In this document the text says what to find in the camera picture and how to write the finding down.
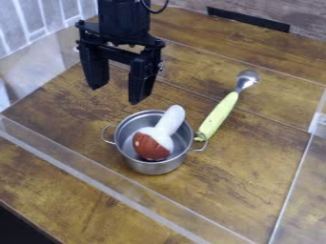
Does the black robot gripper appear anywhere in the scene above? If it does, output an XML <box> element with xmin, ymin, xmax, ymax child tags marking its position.
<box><xmin>75</xmin><ymin>0</ymin><xmax>166</xmax><ymax>105</ymax></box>

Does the red and white plush mushroom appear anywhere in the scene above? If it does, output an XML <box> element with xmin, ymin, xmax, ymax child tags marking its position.
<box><xmin>133</xmin><ymin>105</ymin><xmax>186</xmax><ymax>161</ymax></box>

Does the silver metal pot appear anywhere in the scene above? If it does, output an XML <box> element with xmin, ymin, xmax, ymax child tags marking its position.
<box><xmin>101</xmin><ymin>105</ymin><xmax>196</xmax><ymax>175</ymax></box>

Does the black bar on table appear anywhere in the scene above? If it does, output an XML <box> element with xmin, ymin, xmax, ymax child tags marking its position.
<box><xmin>206</xmin><ymin>7</ymin><xmax>290</xmax><ymax>33</ymax></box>

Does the clear acrylic barrier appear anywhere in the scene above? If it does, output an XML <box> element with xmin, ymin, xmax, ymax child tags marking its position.
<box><xmin>0</xmin><ymin>114</ymin><xmax>256</xmax><ymax>244</ymax></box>

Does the green handled metal spoon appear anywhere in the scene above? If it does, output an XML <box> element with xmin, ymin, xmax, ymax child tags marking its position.
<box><xmin>194</xmin><ymin>70</ymin><xmax>260</xmax><ymax>142</ymax></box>

